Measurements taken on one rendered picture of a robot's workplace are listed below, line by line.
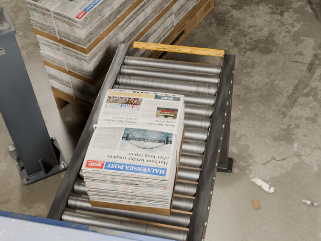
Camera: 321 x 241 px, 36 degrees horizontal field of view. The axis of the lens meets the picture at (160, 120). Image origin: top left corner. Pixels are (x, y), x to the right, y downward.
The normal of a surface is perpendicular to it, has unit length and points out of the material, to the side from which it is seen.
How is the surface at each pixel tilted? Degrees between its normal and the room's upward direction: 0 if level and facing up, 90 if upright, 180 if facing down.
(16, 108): 90
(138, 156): 1
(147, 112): 2
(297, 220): 0
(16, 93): 90
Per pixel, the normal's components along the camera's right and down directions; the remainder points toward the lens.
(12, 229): -0.06, -0.67
